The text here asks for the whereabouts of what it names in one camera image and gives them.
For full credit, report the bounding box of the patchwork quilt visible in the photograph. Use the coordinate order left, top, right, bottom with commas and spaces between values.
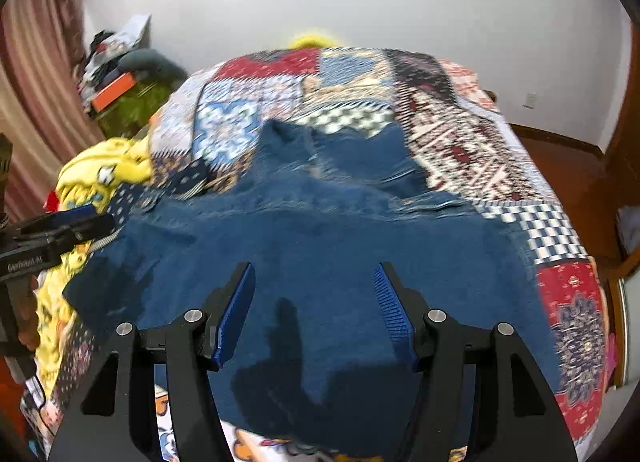
50, 45, 610, 462

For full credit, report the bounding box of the person's left hand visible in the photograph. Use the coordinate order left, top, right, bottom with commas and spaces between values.
16, 275, 43, 353

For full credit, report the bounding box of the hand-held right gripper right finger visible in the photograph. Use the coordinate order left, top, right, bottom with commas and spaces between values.
374, 262, 581, 462

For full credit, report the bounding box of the orange box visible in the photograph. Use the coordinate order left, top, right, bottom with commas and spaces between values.
91, 71, 137, 112

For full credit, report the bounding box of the wooden wardrobe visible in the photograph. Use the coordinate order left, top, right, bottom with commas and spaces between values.
597, 7, 640, 263

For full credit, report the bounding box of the yellow object behind bed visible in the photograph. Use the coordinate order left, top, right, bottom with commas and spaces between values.
289, 31, 346, 50

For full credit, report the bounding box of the pile of clutter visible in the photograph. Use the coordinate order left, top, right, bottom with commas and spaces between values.
75, 14, 188, 116

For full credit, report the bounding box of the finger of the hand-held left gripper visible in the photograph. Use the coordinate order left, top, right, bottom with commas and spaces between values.
10, 205, 101, 238
20, 215, 117, 255

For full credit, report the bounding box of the yellow cartoon blanket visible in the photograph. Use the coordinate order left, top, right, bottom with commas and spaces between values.
36, 136, 157, 393

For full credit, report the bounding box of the striped brown curtain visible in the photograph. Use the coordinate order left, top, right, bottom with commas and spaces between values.
0, 0, 103, 223

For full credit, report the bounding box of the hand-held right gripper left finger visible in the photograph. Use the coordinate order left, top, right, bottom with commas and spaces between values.
47, 262, 257, 462

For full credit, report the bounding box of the green cloth covered table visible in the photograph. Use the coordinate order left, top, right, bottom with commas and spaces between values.
97, 80, 177, 140

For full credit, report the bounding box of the blue denim jacket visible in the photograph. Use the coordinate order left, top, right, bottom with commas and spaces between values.
62, 119, 562, 458

